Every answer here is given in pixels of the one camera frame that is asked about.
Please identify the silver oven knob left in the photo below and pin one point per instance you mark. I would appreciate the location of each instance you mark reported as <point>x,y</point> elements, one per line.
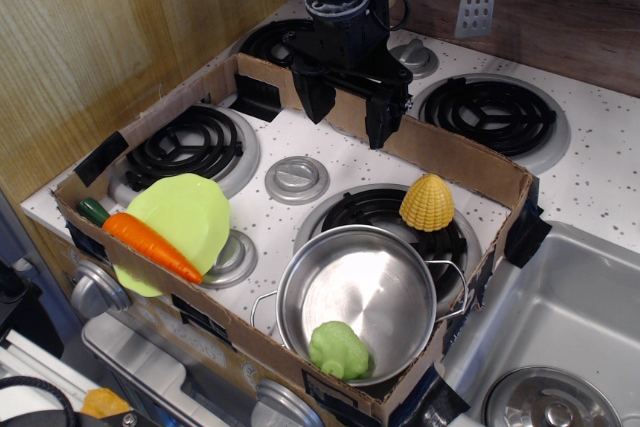
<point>97,292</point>

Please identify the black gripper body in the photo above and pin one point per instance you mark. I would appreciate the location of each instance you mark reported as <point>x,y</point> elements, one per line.
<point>351,55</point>

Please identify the front right black burner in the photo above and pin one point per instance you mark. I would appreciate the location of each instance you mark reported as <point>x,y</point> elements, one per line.
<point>378,205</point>

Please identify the silver oven knob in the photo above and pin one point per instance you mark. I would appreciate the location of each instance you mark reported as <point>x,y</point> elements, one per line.
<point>276,405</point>
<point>97,292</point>

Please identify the silver back stove knob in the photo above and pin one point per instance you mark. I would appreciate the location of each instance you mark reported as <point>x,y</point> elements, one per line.
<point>420,60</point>

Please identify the front left black burner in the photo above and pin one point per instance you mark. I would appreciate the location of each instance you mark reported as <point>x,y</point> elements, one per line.
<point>211,141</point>

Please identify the silver centre stove knob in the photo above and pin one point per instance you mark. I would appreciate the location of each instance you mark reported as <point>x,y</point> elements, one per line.
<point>297,180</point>

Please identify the light green plastic plate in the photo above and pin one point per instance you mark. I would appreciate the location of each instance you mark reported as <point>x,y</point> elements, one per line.
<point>191,212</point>

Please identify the back left black burner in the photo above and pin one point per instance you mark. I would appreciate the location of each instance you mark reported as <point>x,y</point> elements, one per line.
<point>267,42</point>

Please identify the yellow toy corn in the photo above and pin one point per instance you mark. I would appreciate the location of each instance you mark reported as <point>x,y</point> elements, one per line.
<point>428,205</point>

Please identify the green toy broccoli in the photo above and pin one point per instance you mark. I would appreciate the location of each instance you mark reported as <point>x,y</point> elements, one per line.
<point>337,351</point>

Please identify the black burner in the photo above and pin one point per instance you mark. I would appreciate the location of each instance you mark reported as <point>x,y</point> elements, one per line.
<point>378,205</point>
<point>507,115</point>
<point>211,141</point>
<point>267,42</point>

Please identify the silver stove knob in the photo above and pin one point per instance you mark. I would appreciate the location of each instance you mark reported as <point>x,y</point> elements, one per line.
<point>297,180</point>
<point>235,263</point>
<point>420,60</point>

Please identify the steel pot with handles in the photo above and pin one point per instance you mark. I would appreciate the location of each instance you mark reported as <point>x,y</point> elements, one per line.
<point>373,281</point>

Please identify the silver oven knob right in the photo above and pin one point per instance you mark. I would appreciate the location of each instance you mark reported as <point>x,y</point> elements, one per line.
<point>276,405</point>

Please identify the back right black burner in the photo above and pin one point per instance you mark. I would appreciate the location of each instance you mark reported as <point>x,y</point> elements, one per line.
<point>507,115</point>

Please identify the brown cardboard fence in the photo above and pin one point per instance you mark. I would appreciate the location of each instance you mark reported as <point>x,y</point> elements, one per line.
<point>457,159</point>

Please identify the hanging metal spatula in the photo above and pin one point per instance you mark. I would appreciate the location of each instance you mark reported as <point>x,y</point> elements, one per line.
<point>474,19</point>

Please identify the stainless steel sink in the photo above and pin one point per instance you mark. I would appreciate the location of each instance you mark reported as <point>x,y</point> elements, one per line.
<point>573,306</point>

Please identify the silver sink drain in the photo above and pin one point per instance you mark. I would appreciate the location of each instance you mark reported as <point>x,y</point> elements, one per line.
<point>546,396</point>

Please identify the orange object bottom left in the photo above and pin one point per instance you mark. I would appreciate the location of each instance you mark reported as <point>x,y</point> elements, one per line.
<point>101,403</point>

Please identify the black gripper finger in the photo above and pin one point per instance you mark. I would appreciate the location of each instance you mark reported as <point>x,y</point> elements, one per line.
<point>316,96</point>
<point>385,109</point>

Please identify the silver front stove knob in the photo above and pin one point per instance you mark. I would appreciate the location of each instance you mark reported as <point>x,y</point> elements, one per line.
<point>235,263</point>

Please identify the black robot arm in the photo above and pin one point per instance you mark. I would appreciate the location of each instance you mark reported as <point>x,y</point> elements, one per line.
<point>343,10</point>

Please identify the orange toy carrot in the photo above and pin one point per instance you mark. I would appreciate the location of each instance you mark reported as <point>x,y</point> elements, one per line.
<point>141,238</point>

